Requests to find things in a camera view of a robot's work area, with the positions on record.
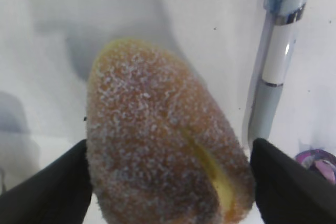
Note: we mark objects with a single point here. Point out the sugared bread roll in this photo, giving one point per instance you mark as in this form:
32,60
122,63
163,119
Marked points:
159,148

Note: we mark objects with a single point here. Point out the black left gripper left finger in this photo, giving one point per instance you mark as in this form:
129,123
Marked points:
60,193

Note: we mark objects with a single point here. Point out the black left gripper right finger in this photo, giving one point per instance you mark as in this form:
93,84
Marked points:
286,192

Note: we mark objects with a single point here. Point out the blue grip white pen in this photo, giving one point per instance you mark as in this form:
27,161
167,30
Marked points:
276,46

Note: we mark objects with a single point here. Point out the white printed paper ball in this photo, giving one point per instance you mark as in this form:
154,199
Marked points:
318,161

